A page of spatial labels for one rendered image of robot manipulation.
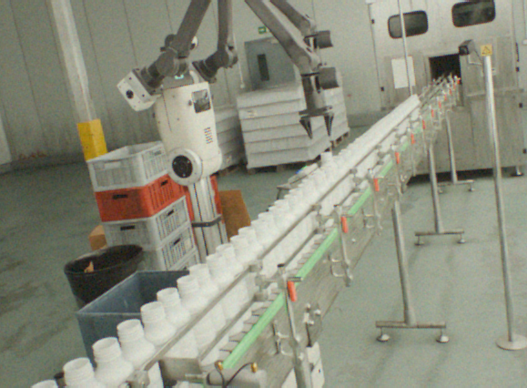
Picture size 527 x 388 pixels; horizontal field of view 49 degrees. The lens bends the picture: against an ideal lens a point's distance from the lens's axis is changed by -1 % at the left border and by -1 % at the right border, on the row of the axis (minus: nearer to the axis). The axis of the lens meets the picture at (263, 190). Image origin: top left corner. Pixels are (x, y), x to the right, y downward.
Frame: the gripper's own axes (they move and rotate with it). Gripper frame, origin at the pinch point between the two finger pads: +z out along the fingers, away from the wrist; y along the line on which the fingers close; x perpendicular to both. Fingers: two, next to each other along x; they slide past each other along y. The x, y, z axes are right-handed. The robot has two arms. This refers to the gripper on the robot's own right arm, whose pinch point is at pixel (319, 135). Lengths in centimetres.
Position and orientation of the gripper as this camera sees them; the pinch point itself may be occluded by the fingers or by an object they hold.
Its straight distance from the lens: 195.1
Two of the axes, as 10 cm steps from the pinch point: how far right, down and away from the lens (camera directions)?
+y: 9.1, -1.1, -4.1
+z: 2.0, 9.6, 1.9
